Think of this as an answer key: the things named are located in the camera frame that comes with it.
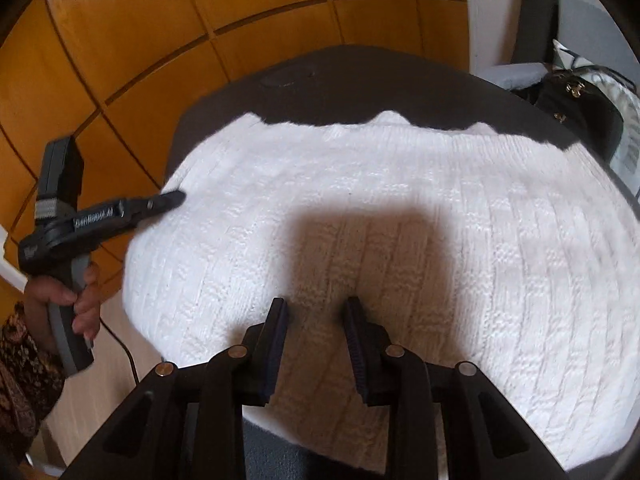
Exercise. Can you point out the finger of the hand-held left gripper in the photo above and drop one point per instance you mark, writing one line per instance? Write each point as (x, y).
(160, 202)

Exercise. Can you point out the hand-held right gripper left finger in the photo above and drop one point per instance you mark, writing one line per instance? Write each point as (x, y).
(280, 345)

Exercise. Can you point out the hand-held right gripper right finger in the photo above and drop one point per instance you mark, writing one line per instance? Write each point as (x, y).
(352, 345)

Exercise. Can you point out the white knit sweater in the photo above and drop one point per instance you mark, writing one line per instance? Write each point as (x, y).
(400, 185)

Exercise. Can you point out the person's left forearm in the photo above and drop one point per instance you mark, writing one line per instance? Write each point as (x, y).
(25, 385)

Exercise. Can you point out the person's left hand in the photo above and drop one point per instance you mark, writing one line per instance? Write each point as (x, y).
(87, 305)

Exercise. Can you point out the orange wooden wardrobe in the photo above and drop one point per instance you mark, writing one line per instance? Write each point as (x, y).
(150, 35)

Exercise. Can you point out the black leather padded table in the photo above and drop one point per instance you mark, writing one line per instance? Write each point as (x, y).
(325, 90)

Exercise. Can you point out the black handbag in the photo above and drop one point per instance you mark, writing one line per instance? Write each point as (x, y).
(585, 110)

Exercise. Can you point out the striped animal print pillow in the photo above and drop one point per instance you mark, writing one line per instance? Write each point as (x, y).
(627, 105)

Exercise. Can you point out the black upright board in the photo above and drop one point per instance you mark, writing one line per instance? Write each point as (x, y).
(537, 10)

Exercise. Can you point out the grey yellow blue sofa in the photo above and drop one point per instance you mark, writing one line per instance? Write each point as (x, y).
(590, 25)

